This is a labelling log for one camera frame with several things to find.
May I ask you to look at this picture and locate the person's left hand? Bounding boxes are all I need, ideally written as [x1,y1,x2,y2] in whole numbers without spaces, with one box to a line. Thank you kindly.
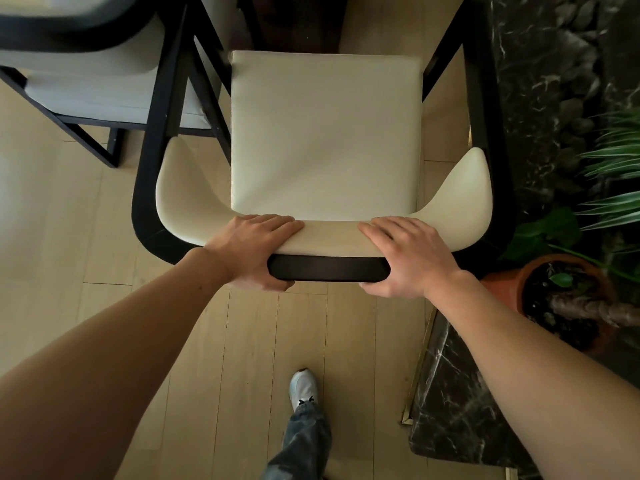
[202,214,305,293]

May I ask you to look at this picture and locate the person's right hand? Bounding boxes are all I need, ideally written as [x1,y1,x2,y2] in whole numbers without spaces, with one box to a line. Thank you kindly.
[357,216,462,300]

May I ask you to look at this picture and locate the black frame cream cushioned chair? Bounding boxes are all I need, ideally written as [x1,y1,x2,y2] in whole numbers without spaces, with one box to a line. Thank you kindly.
[131,0,516,283]

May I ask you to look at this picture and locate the person's right forearm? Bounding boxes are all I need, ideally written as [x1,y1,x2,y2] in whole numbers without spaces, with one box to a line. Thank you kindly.
[425,269,640,480]

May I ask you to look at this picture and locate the person's left forearm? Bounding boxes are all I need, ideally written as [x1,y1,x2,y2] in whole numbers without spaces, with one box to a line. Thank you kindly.
[0,247,232,480]

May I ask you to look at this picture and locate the white sneaker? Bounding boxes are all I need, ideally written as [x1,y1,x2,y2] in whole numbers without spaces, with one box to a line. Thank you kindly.
[289,368,321,413]

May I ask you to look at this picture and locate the terracotta plant pot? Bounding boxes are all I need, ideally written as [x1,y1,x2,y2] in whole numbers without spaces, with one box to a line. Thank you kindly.
[479,253,622,356]

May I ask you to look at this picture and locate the black marble planter ledge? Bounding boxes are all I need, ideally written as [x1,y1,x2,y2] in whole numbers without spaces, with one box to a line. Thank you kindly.
[400,0,640,480]

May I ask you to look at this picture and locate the broad leaf green plant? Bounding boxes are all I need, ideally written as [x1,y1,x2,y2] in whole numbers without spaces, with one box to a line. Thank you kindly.
[499,207,640,329]

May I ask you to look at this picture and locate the blue jeans leg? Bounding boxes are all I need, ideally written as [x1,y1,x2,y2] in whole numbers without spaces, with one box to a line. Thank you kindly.
[260,401,334,480]

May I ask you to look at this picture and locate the striped long leaf plant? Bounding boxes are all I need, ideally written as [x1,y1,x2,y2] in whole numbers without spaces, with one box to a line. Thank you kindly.
[574,107,640,231]

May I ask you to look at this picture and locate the pile of dark stones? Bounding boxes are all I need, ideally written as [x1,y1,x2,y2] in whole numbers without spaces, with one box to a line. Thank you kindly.
[492,0,640,200]

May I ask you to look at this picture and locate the black frame grey cushioned chair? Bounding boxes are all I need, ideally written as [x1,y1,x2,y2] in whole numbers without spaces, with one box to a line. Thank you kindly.
[0,0,236,168]

